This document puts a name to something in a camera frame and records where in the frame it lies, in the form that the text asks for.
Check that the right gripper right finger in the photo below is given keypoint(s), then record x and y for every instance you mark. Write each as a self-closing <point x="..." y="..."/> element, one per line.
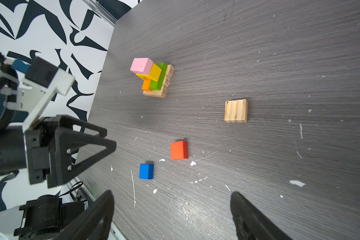
<point x="252" y="224"/>

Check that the yellow arch wood block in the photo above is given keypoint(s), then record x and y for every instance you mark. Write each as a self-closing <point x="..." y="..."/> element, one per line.
<point x="153" y="74"/>

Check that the pink wood block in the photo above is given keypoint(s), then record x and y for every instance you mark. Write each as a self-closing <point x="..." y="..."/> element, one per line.
<point x="141" y="66"/>

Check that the blue cube wood block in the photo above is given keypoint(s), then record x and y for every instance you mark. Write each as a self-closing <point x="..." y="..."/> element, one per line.
<point x="146" y="171"/>

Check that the orange wood block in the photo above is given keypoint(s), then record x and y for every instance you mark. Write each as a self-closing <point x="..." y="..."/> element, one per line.
<point x="146" y="85"/>

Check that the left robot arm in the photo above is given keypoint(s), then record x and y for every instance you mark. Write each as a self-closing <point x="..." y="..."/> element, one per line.
<point x="13" y="151"/>

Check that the small ridged natural block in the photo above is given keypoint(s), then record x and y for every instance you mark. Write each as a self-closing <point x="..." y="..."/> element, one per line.
<point x="236" y="111"/>

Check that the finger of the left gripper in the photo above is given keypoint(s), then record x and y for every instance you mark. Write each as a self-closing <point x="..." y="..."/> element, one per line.
<point x="81" y="156"/>
<point x="69" y="122"/>

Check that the green wood block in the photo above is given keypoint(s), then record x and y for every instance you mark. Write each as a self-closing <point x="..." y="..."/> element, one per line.
<point x="157" y="85"/>

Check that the red cube wood block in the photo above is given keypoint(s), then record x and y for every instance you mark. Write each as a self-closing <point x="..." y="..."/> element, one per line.
<point x="179" y="150"/>

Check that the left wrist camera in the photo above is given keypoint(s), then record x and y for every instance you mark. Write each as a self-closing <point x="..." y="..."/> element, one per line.
<point x="30" y="88"/>

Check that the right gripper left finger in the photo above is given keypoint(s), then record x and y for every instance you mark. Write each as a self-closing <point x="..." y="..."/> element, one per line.
<point x="92" y="224"/>

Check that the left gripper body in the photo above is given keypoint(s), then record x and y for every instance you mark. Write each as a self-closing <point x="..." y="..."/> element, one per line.
<point x="40" y="147"/>

